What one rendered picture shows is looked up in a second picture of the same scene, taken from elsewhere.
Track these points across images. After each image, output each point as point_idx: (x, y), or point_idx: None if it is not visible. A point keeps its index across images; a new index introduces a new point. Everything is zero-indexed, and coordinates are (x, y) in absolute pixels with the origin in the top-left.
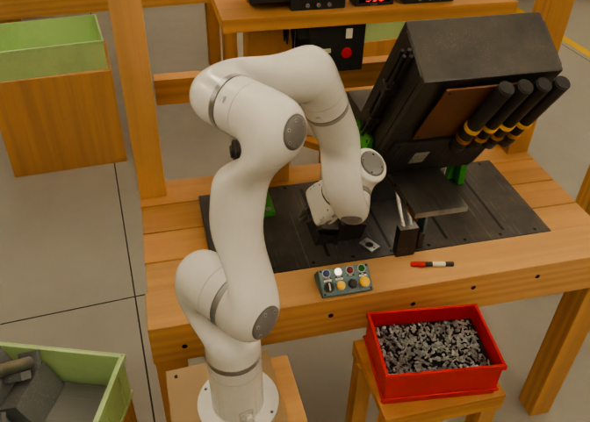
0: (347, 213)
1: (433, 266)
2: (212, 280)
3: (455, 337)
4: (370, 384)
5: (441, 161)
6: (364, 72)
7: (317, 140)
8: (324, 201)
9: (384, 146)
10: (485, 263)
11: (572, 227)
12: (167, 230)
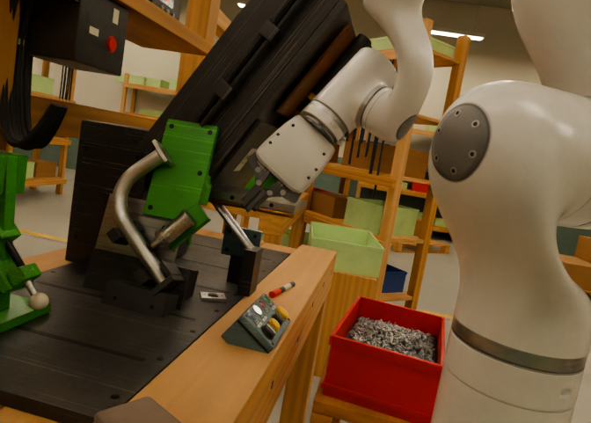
0: (418, 107)
1: (285, 290)
2: (588, 98)
3: (384, 326)
4: (394, 422)
5: (243, 175)
6: (66, 115)
7: None
8: (315, 142)
9: (247, 127)
10: (303, 279)
11: (290, 252)
12: None
